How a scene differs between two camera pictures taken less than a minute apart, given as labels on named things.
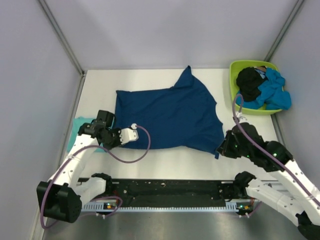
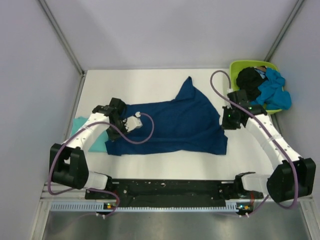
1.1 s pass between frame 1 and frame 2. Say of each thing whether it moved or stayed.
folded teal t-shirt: stayed
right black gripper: moved
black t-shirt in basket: stayed
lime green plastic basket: stayed
